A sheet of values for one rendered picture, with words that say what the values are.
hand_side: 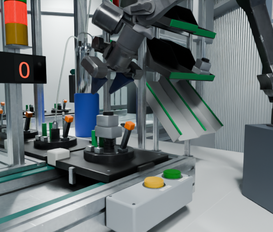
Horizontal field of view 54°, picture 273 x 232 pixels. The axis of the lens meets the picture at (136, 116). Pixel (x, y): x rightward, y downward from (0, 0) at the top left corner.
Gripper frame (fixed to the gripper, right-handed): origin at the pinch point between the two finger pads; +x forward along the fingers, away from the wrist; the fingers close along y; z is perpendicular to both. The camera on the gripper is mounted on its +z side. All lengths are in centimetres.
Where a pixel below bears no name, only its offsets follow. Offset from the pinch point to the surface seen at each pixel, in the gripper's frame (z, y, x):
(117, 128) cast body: -10.5, -0.3, 7.2
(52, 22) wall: 321, -206, 121
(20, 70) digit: 8.7, 19.9, 3.1
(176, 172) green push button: -30.8, 2.0, 1.0
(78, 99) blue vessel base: 56, -53, 54
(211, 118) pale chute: -16, -48, 4
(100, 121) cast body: -6.2, 2.3, 8.1
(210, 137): 7, -176, 64
